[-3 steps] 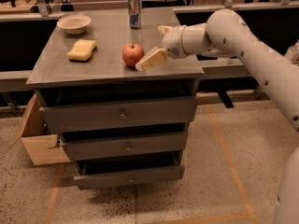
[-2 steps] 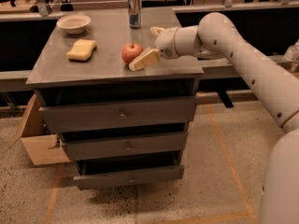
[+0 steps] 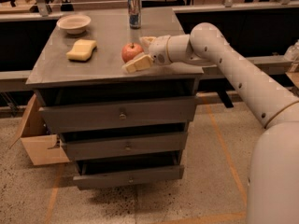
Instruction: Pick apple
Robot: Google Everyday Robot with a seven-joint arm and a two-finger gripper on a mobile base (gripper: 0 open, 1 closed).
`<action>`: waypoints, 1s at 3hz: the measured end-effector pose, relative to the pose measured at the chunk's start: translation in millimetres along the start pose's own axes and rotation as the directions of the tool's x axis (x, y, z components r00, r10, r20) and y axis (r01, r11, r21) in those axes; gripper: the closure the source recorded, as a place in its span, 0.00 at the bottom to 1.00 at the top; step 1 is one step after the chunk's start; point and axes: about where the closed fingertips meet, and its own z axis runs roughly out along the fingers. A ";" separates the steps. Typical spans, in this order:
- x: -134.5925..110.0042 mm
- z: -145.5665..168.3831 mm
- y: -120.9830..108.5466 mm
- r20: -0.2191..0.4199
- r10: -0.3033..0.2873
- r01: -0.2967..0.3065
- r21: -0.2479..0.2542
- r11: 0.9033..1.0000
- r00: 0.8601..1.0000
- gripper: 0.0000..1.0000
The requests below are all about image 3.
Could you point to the red apple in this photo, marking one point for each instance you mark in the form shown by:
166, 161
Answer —
130, 50

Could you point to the blue silver drink can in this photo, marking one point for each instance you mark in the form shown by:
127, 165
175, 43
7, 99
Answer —
134, 12

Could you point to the brown cardboard box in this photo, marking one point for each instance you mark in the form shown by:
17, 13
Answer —
41, 147

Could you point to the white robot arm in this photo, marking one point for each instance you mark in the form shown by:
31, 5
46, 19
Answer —
273, 185

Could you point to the grey metal railing beam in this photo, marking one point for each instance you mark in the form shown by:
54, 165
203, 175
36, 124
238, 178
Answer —
79, 72

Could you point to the middle grey drawer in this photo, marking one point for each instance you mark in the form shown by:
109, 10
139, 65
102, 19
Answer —
124, 146

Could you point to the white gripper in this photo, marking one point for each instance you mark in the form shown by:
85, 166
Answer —
159, 49

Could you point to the top grey drawer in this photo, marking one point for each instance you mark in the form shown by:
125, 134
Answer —
98, 116

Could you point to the white bowl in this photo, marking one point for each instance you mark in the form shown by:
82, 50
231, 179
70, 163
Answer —
74, 24

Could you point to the bottom grey drawer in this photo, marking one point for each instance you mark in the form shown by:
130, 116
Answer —
128, 178

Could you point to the clear sanitizer pump bottle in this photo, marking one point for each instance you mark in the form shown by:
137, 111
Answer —
292, 55

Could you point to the grey drawer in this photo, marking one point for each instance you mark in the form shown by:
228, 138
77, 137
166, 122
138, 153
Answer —
98, 116
128, 178
124, 146

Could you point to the yellow sponge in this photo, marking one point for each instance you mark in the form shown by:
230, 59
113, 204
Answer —
82, 50

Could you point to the grey drawer cabinet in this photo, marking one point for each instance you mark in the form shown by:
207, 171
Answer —
118, 129

